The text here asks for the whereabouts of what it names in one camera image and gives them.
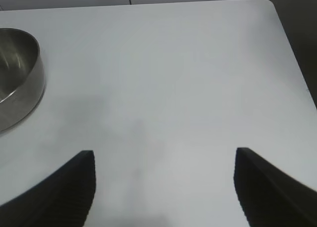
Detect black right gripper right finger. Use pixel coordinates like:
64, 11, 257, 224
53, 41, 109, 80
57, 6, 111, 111
233, 147, 317, 227

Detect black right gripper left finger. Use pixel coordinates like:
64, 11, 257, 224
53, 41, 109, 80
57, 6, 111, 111
0, 150, 96, 227

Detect stainless steel mixing bowl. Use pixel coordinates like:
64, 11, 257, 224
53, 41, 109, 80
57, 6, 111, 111
0, 27, 47, 135

